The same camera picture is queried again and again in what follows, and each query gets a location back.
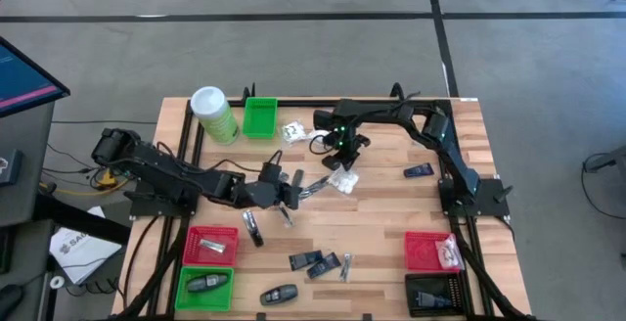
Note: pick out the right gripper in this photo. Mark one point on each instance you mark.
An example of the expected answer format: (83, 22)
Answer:
(344, 147)

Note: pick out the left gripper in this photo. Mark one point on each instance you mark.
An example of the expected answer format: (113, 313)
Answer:
(291, 196)

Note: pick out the black comb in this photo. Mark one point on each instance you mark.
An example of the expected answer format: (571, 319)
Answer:
(298, 176)
(318, 185)

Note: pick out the silver nail clipper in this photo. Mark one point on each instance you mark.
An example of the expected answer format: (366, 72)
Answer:
(212, 246)
(287, 217)
(345, 266)

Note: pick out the dark blue toiletry tube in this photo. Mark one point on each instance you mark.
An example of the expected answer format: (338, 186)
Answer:
(418, 170)
(433, 300)
(324, 265)
(305, 260)

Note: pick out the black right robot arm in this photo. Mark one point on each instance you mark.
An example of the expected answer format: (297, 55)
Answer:
(455, 159)

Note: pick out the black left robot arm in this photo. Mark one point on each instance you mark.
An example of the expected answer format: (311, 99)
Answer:
(161, 169)

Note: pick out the small green plastic basket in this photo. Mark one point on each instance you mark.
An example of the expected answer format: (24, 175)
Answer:
(260, 120)

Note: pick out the green disinfecting wipes canister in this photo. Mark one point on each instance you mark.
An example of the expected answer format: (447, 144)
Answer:
(220, 120)

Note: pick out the red plastic basket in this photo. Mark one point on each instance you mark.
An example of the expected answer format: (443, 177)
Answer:
(418, 252)
(195, 255)

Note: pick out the large green plastic basket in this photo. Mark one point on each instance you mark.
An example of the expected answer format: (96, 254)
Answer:
(203, 301)

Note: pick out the black plastic basket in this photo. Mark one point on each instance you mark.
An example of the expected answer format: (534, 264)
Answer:
(457, 294)

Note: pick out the black desk crossbar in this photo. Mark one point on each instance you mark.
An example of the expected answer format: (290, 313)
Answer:
(83, 220)

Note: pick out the white printed booklet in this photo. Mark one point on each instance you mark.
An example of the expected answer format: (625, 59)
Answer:
(80, 250)

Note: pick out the white tape roll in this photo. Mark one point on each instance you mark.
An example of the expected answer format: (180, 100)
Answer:
(57, 282)

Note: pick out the grey chair base leg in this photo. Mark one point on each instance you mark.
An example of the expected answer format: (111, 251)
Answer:
(606, 160)

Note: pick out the grey workstation desk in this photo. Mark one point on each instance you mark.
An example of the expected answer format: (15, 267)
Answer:
(24, 164)

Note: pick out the black box with white logo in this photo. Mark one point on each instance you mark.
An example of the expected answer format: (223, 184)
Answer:
(9, 167)

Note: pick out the blue-screen monitor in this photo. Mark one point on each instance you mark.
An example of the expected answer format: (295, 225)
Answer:
(24, 81)

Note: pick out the black frame bracket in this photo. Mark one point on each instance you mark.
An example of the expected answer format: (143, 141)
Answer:
(261, 317)
(367, 317)

